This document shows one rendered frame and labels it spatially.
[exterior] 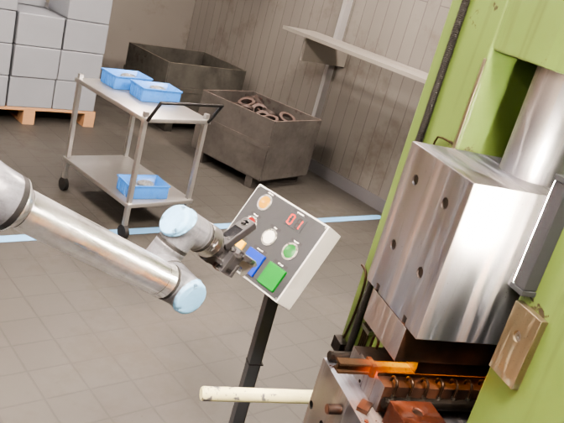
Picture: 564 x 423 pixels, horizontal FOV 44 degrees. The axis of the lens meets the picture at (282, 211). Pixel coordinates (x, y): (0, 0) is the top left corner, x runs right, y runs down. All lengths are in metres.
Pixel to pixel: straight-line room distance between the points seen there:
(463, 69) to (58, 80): 5.03
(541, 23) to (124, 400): 2.26
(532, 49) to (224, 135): 4.70
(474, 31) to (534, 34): 0.24
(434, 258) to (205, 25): 7.31
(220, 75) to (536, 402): 6.16
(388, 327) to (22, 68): 5.04
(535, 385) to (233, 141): 4.84
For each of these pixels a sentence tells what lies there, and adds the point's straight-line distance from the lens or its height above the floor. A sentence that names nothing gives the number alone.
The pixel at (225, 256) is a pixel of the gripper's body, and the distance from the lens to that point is 1.92.
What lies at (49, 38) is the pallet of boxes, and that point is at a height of 0.78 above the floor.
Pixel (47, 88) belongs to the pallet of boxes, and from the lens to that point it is 6.53.
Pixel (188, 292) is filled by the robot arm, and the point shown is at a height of 1.13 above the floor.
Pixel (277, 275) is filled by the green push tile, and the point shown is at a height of 1.02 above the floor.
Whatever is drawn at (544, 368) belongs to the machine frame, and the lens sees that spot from 1.55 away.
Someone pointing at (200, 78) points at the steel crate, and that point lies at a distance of 7.22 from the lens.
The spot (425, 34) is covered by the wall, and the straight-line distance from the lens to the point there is 6.26.
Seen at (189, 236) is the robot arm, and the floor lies 1.20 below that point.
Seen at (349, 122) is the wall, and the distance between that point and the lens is 6.73.
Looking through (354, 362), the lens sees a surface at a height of 1.01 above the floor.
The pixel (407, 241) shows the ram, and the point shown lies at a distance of 1.74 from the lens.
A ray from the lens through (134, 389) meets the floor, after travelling 3.22.
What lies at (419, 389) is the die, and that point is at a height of 0.99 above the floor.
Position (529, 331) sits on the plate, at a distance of 1.56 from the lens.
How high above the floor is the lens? 1.90
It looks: 19 degrees down
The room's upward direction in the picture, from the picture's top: 15 degrees clockwise
